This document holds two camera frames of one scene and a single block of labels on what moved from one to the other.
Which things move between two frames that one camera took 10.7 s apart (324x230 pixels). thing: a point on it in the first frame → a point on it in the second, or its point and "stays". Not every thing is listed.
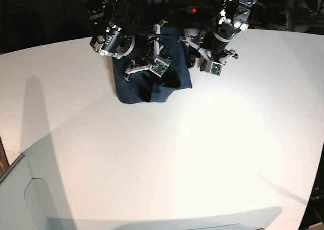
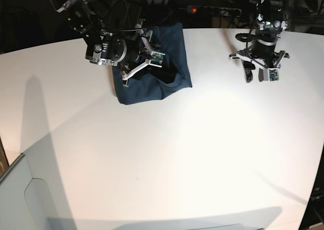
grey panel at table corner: x=33 y=195 stays
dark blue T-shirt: x=149 y=86 stays
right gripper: x=159 y=65 → x=145 y=44
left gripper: x=213 y=63 → x=275 y=62
